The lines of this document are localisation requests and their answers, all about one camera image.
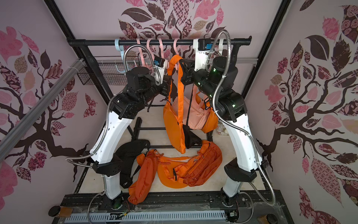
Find salmon pink sling bag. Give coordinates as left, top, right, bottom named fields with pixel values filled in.
left=172, top=85, right=210, bottom=130

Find orange strap bag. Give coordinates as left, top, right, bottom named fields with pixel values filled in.
left=163, top=55, right=186, bottom=154

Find dark orange backpack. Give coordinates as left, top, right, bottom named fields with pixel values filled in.
left=128, top=149, right=160, bottom=205

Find bright orange sling bag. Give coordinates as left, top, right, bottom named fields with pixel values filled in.
left=195, top=92, right=218, bottom=133

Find black sling bag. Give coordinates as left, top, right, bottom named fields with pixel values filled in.
left=183, top=84, right=202, bottom=149

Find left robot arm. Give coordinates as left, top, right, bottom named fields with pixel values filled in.
left=66, top=44, right=171, bottom=209

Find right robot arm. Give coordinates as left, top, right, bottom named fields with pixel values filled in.
left=180, top=29, right=276, bottom=206

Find white plastic hook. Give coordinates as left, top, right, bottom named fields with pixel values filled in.
left=217, top=39, right=224, bottom=56

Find pink plastic hook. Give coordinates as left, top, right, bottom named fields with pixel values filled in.
left=173, top=38, right=180, bottom=55
left=158, top=38, right=165, bottom=59
left=146, top=38, right=156, bottom=58
left=136, top=38, right=147, bottom=67

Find light blue plastic hook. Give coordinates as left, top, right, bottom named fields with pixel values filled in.
left=114, top=38, right=125, bottom=74

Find black clothes rack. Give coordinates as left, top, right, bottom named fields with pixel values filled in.
left=67, top=36, right=253, bottom=140

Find brown bottle black cap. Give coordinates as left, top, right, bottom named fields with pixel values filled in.
left=48, top=205, right=73, bottom=217

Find black wire basket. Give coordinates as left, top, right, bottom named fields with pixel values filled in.
left=77, top=63, right=127, bottom=86

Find rust orange bag black straps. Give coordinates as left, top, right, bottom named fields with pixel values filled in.
left=172, top=139, right=223, bottom=187

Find white slotted cable duct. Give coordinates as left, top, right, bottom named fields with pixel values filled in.
left=64, top=211, right=226, bottom=224

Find grey aluminium rail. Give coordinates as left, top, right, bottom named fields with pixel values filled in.
left=1, top=59, right=85, bottom=161

